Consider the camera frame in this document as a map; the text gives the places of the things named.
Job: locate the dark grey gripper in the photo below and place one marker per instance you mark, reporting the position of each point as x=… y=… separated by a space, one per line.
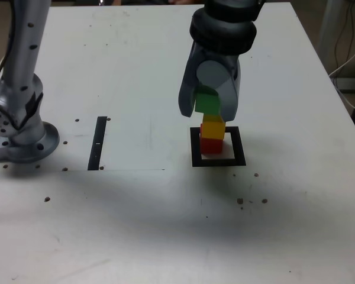
x=229 y=60

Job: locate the green cube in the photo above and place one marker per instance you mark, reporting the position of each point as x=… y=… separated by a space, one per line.
x=207 y=103

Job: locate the yellow cube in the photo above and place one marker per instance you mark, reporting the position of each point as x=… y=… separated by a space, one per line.
x=213 y=130

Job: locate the red cube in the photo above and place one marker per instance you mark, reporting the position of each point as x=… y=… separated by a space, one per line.
x=211 y=146

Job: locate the black tape square outline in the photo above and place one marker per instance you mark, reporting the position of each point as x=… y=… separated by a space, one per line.
x=239 y=148

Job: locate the black tape strip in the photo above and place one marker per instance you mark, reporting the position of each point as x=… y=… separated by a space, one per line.
x=96 y=154

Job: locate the white background post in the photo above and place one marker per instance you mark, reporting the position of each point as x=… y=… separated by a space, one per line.
x=327 y=26

